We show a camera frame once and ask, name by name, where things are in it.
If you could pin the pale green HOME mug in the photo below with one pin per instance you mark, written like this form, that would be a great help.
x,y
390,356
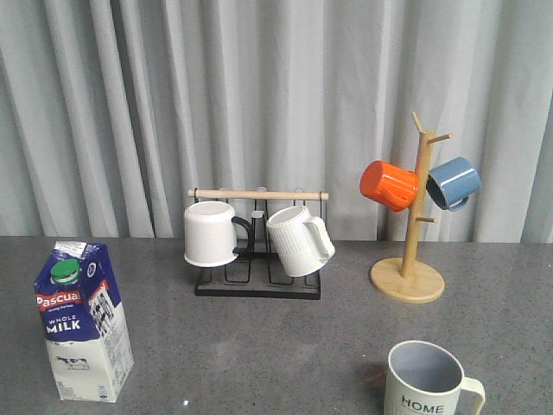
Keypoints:
x,y
423,378

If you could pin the blue white milk carton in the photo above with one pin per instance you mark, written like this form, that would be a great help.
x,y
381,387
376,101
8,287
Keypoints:
x,y
83,322

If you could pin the white ribbed mug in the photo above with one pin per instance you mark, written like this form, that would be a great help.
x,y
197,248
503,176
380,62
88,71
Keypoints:
x,y
301,240

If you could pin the orange mug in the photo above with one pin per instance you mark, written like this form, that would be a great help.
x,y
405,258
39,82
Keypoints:
x,y
389,185

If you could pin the wooden mug tree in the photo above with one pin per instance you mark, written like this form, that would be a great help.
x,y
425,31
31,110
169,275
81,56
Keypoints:
x,y
406,279

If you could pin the blue mug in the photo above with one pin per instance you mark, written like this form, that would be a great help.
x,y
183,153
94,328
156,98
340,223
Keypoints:
x,y
449,185

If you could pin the grey curtain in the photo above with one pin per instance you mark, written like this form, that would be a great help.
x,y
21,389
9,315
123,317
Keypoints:
x,y
112,110

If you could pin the white mug black handle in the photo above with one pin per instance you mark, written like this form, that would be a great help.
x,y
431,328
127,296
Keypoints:
x,y
210,236

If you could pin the black wire mug rack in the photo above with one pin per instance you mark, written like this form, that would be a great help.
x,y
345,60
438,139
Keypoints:
x,y
258,271

